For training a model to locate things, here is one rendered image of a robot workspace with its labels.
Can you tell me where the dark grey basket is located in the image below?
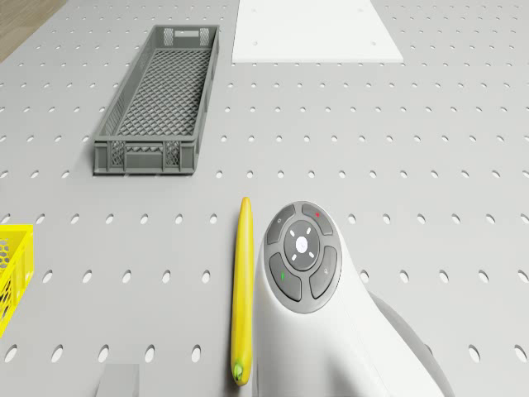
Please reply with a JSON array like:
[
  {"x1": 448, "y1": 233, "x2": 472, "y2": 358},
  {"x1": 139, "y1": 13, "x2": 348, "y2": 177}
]
[{"x1": 92, "y1": 24, "x2": 221, "y2": 177}]

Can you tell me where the white board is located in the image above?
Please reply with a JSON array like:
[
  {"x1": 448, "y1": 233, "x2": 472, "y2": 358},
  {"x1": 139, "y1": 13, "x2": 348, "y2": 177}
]
[{"x1": 231, "y1": 0, "x2": 406, "y2": 65}]

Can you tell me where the banana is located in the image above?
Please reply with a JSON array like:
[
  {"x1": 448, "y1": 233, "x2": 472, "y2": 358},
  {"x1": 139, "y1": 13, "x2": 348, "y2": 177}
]
[{"x1": 229, "y1": 196, "x2": 255, "y2": 388}]

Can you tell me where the yellow basket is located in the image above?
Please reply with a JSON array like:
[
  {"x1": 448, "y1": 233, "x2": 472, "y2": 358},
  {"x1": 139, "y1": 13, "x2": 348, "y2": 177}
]
[{"x1": 0, "y1": 223, "x2": 36, "y2": 338}]

